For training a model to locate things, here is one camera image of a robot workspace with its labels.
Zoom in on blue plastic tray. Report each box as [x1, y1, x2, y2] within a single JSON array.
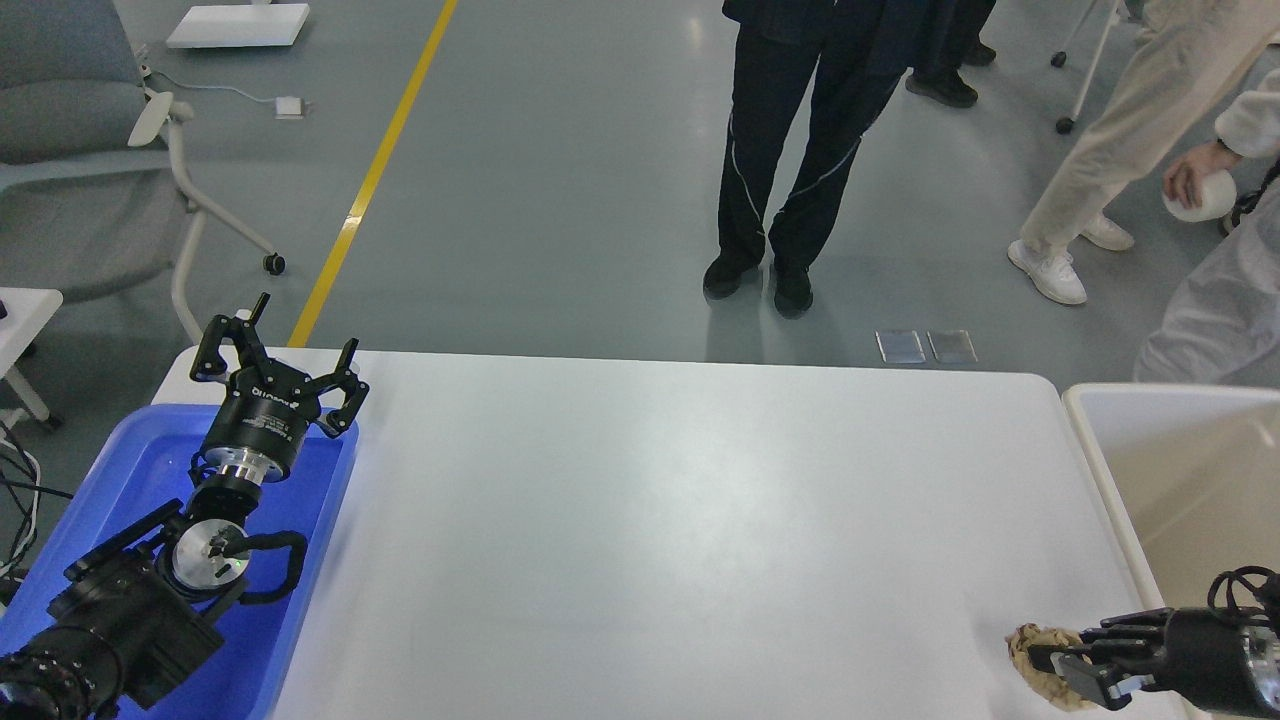
[[0, 402, 360, 720]]

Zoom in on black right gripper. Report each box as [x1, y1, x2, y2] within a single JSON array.
[[1028, 607, 1279, 717]]

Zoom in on person in black trousers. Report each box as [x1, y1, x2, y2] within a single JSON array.
[[703, 1, 956, 318]]

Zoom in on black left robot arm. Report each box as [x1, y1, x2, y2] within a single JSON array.
[[3, 295, 369, 719]]

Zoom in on white side table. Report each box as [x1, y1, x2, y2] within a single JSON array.
[[1, 286, 63, 432]]

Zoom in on metal floor plate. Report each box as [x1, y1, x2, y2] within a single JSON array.
[[876, 329, 927, 365], [927, 331, 978, 365]]

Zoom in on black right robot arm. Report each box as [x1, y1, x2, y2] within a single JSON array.
[[1006, 566, 1279, 719]]

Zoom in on white flat floor box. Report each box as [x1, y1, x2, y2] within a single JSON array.
[[165, 1, 311, 49]]

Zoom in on white round ball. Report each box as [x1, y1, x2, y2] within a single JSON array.
[[1160, 170, 1236, 223]]

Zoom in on left metal floor plate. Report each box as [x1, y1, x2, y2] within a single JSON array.
[[876, 329, 927, 365]]

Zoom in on person in beige trousers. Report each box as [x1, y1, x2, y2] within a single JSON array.
[[1007, 1, 1279, 306]]

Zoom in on white power adapter with cable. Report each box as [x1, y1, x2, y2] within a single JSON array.
[[140, 63, 308, 120]]

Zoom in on right metal floor plate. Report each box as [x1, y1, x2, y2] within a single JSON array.
[[927, 331, 978, 365]]

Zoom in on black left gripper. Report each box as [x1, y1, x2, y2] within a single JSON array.
[[189, 292, 370, 480]]

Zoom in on black and white cables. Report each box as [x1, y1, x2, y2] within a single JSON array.
[[0, 415, 76, 601]]

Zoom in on person in white suit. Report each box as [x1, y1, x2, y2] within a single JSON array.
[[1132, 70, 1279, 384]]

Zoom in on brown paper ball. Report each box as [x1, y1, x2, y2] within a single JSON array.
[[1005, 623, 1098, 712]]

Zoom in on white plastic bin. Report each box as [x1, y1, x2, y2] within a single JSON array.
[[1064, 384, 1279, 611]]

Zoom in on white rolling chair base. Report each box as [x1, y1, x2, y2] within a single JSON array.
[[1050, 0, 1140, 136]]

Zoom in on grey office chair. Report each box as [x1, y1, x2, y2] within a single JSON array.
[[1, 1, 285, 340]]

